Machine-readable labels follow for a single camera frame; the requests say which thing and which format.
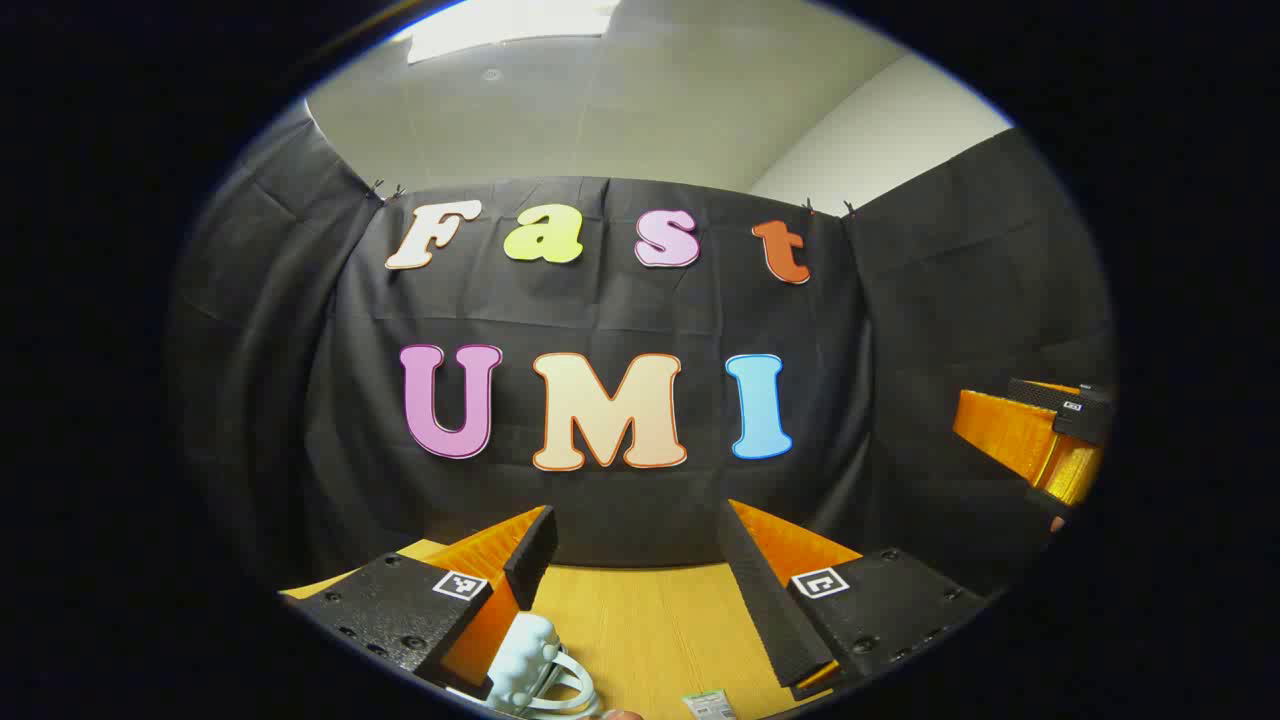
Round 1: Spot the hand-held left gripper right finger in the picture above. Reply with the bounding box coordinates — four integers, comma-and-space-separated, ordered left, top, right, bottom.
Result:
717, 498, 991, 701

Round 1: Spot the black backdrop cloth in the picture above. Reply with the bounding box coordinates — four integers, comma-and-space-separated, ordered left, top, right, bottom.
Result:
165, 100, 1116, 601

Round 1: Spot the light blue suitcase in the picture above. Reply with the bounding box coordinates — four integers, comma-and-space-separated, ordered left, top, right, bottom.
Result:
447, 612, 601, 717

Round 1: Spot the ceiling light panel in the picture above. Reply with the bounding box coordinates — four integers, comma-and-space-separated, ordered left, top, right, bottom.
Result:
390, 0, 621, 66

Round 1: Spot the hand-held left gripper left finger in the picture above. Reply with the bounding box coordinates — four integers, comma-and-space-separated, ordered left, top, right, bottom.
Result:
290, 505, 558, 701

